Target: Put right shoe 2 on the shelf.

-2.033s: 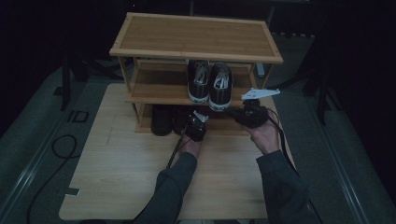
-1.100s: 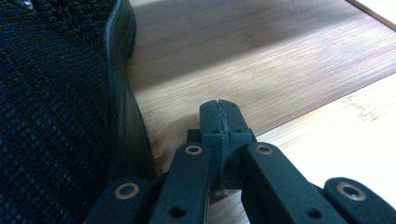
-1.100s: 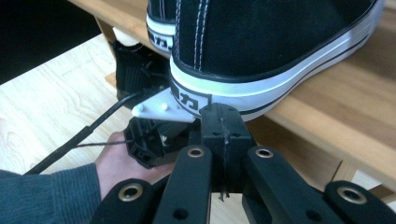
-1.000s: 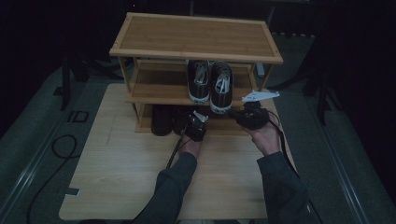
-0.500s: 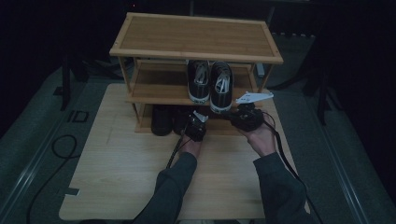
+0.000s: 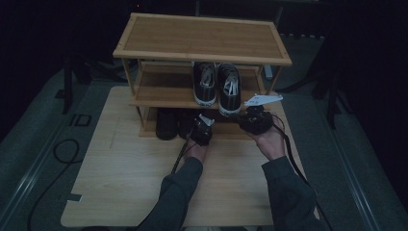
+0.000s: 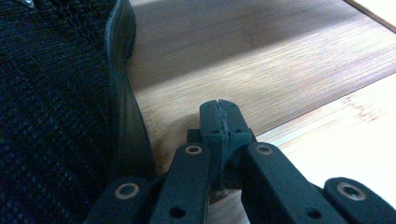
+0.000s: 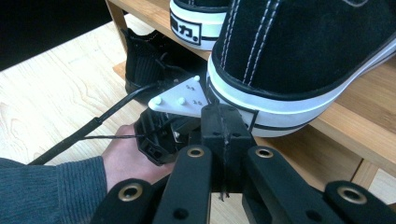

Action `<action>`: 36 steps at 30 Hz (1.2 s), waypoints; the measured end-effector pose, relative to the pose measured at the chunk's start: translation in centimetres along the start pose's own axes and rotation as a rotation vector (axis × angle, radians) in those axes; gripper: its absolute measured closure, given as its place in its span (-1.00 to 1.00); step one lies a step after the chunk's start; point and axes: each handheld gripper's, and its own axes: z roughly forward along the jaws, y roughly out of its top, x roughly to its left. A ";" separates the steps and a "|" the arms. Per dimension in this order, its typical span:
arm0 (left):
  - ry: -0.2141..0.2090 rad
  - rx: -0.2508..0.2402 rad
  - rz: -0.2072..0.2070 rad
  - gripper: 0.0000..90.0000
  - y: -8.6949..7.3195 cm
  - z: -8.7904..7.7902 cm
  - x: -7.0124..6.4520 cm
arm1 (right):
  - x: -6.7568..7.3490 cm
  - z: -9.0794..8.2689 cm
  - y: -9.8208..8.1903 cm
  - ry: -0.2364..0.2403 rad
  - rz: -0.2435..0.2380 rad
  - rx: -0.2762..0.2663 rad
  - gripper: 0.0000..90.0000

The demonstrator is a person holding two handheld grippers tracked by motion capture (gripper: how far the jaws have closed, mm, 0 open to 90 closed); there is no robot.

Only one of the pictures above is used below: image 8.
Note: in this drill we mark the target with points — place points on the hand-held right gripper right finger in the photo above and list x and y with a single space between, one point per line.
236 137

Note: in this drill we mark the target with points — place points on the black white canvas sneaker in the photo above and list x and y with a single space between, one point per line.
205 28
305 46

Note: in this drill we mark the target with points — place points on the wooden three-tier shoe rack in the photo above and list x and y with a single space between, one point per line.
358 124

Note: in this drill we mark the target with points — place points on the black mesh slip-on shoe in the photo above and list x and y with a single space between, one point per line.
143 65

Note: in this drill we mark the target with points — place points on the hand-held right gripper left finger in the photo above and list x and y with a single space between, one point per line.
216 130

